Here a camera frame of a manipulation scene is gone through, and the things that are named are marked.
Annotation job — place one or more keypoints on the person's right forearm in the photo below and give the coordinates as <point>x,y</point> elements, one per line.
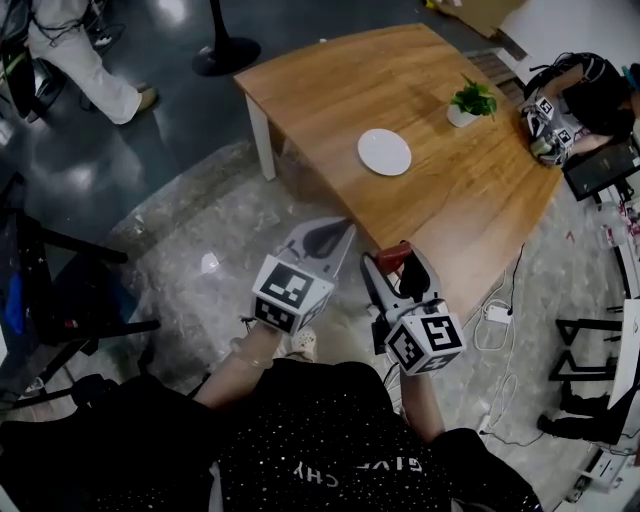
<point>420,405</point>

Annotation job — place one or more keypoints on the black desk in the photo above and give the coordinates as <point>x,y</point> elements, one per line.
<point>60,300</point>

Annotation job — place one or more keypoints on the white desk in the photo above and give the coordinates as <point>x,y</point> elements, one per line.
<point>627,350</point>

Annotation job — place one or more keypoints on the black pedestal table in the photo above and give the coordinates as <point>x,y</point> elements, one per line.
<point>225,55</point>

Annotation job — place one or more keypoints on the blue cloth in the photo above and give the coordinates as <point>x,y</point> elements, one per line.
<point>14,305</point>

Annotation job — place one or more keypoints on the brown slatted mat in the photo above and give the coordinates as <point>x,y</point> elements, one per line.
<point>500,75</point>

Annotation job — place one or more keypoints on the clear plastic jar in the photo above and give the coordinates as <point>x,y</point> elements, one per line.
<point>610,225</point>

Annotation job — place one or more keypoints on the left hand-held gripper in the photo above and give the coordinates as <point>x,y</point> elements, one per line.
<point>290,295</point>

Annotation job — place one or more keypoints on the black metal frame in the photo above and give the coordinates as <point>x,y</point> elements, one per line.
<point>560,350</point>

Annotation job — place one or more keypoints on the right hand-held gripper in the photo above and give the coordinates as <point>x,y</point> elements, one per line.
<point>425,340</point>

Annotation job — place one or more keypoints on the person's black speckled shirt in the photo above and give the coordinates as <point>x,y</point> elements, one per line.
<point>300,440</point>

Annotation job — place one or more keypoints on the person's left forearm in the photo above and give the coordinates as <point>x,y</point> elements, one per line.
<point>235,375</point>

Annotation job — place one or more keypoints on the person's right white clog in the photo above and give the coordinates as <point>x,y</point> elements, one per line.
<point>303,342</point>

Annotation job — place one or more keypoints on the white round plate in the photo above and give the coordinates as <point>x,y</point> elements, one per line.
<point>384,152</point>

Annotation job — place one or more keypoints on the black monitor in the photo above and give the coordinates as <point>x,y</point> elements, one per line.
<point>600,172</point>

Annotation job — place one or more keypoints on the wooden table with white legs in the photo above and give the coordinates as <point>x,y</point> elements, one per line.
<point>350,90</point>

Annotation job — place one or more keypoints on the green plant in white pot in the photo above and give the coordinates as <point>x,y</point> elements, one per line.
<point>472,100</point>

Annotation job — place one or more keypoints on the white box device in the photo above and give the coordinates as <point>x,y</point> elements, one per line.
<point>605,470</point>

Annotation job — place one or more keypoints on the large cardboard sheet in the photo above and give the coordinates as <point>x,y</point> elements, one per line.
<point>480,15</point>

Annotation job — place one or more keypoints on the small red object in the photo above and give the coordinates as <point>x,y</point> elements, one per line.
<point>392,257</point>

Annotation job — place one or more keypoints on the white power strip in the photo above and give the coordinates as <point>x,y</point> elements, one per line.
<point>498,315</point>
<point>485,425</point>

